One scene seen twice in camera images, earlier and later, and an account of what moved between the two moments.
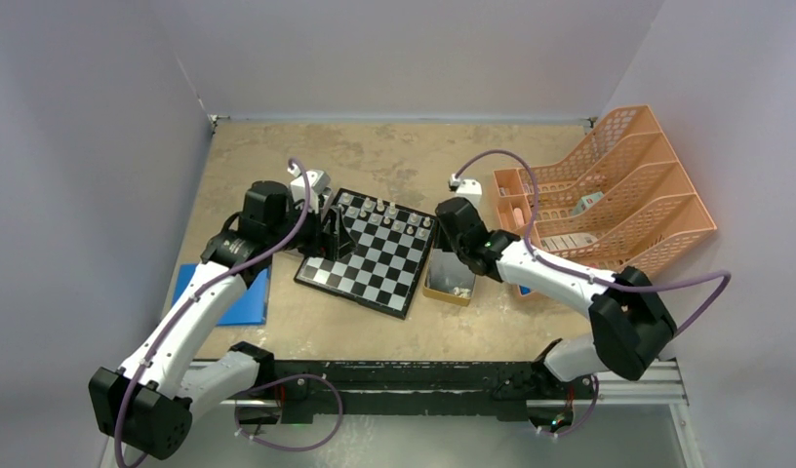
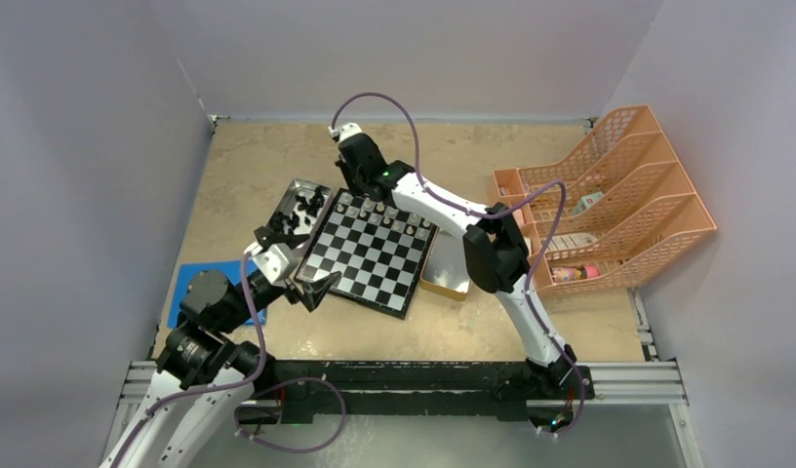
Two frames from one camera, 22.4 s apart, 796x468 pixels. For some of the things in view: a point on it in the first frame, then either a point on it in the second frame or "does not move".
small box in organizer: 585,202 does not move
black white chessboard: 383,270 does not move
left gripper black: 332,244 to 310,290
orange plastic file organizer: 618,201 does not move
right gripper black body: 460,251 to 354,179
